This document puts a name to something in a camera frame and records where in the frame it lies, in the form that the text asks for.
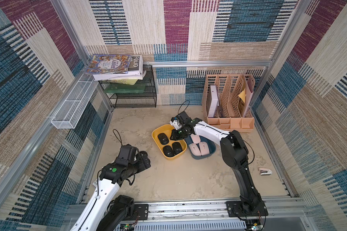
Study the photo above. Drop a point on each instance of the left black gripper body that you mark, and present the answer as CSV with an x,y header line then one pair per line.
x,y
139,165

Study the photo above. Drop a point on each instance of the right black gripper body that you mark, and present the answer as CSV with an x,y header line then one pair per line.
x,y
179,133

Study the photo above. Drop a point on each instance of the black mouse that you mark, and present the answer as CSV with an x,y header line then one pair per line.
x,y
164,140
168,151
177,148

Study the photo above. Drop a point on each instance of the yellow plastic storage box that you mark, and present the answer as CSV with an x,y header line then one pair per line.
x,y
167,129

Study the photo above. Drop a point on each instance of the pink mouse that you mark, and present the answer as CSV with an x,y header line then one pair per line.
x,y
195,150
195,138
204,148

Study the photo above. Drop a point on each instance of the teal plastic storage box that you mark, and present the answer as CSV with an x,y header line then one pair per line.
x,y
211,144

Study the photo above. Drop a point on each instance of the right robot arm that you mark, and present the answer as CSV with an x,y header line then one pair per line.
x,y
235,155

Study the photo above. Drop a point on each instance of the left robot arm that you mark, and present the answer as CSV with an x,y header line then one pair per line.
x,y
103,213

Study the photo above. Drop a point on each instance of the white box in organizer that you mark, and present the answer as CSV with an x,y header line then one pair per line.
x,y
212,101

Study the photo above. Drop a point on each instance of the pink desktop file organizer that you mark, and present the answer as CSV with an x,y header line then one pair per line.
x,y
231,113

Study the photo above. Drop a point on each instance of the black and white folio book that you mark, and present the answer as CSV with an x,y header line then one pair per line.
x,y
135,71

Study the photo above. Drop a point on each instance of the green folder on shelf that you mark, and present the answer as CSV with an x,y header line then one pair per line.
x,y
122,88

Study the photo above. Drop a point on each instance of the yellow paper in organizer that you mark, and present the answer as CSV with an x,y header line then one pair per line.
x,y
242,95

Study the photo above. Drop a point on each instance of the small white pink device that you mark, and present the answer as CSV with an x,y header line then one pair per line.
x,y
265,171

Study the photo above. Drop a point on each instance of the colourful picture book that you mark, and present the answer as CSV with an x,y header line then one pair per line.
x,y
108,64

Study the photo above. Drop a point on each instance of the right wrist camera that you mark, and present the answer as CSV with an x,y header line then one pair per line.
x,y
176,123

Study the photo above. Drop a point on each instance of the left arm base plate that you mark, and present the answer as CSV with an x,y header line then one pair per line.
x,y
140,212

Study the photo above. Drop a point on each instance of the white wire mesh basket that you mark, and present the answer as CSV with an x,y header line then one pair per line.
x,y
71,110

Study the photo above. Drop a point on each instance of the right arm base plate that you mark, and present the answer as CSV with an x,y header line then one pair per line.
x,y
239,209

